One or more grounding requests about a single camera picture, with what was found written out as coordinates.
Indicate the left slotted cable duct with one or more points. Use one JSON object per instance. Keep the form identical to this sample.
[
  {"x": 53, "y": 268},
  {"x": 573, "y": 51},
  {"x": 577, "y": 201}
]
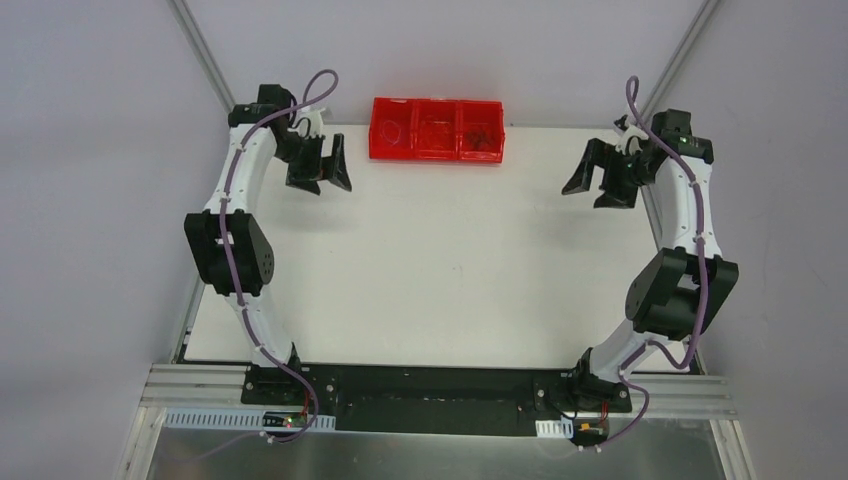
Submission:
[{"x": 250, "y": 419}]

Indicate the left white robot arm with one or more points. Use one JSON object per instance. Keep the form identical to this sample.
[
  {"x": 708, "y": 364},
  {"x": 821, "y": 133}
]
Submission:
[{"x": 230, "y": 250}]

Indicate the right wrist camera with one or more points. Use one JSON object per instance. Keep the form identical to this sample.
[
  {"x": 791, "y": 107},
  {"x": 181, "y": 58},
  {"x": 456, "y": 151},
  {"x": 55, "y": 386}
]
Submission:
[{"x": 631, "y": 138}]

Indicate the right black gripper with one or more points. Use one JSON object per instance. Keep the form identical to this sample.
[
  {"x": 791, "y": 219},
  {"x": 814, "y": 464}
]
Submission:
[{"x": 610, "y": 163}]

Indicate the slotted cable duct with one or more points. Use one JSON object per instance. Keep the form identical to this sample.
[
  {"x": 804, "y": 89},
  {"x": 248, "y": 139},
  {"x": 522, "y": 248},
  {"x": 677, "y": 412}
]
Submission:
[
  {"x": 250, "y": 419},
  {"x": 554, "y": 429}
]

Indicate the right slotted cable duct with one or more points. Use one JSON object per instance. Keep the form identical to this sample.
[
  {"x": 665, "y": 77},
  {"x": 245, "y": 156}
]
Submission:
[{"x": 554, "y": 429}]

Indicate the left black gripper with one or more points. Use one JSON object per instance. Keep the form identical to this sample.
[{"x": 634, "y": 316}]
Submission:
[{"x": 315, "y": 158}]

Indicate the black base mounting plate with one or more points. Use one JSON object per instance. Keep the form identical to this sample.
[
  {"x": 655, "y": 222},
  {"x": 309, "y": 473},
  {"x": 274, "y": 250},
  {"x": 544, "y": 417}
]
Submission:
[{"x": 435, "y": 400}]

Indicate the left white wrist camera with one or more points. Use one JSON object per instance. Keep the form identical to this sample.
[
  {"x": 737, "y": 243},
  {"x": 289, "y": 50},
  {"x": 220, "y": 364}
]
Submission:
[{"x": 313, "y": 121}]

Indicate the red three-compartment bin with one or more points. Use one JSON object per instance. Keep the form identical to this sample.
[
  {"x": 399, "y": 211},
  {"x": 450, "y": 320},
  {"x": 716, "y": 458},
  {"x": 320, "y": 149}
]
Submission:
[{"x": 436, "y": 130}]

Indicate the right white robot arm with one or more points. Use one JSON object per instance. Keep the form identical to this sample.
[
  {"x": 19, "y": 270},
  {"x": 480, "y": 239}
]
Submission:
[{"x": 674, "y": 299}]

